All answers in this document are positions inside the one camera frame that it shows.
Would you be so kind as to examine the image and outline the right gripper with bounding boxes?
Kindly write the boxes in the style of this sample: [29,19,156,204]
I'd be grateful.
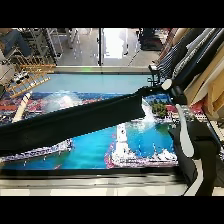
[137,84,165,98]

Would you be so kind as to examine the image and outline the black pants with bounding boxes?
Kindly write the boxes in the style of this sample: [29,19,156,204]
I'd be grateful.
[0,92,148,158]

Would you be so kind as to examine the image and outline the brown clothes hanger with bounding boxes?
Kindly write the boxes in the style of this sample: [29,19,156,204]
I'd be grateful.
[5,75,52,99]
[19,63,57,74]

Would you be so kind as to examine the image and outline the striped shirt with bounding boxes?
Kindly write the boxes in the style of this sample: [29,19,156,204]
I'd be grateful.
[156,28,205,84]

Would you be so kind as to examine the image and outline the beige garment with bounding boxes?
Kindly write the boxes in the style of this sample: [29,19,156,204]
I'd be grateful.
[185,43,224,106]

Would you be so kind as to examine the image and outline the dark blue garment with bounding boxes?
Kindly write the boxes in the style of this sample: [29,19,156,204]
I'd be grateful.
[172,28,224,92]

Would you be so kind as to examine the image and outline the blue jeans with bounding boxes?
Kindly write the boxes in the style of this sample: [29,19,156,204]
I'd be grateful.
[0,29,33,58]

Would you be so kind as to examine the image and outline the silver frame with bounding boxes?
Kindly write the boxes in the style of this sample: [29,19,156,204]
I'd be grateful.
[0,175,224,197]

